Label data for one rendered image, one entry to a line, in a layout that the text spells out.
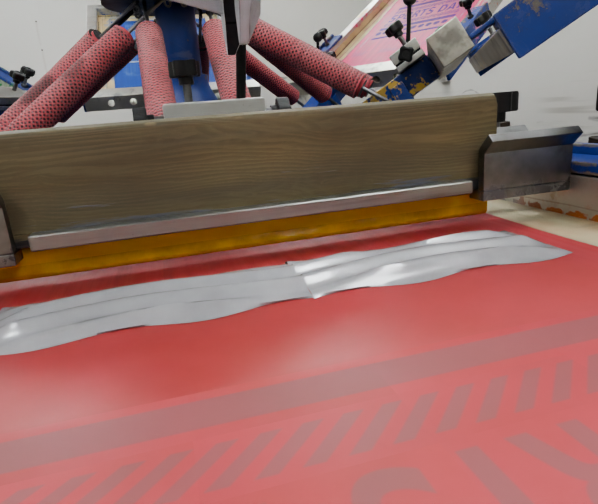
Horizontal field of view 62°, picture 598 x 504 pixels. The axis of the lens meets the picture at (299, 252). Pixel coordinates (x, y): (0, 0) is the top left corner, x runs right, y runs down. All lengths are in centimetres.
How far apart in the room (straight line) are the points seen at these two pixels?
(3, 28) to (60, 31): 39
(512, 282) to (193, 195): 21
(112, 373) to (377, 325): 12
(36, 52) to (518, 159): 434
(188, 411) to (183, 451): 2
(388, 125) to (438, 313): 18
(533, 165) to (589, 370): 25
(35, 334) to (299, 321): 14
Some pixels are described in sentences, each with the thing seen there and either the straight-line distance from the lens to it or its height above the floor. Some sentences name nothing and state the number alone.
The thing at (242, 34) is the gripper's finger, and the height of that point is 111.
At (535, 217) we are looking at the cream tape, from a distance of 47.
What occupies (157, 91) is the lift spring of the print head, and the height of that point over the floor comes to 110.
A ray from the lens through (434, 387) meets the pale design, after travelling 20.
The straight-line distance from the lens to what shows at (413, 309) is 27.
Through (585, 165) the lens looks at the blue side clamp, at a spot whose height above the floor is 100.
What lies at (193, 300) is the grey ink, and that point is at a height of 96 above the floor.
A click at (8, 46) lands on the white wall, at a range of 464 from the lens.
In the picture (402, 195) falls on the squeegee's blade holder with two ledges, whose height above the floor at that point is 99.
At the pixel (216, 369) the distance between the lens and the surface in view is 22.
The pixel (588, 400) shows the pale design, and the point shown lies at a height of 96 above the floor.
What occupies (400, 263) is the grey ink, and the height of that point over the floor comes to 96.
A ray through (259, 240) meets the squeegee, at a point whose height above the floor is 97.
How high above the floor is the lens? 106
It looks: 16 degrees down
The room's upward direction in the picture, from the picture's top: 5 degrees counter-clockwise
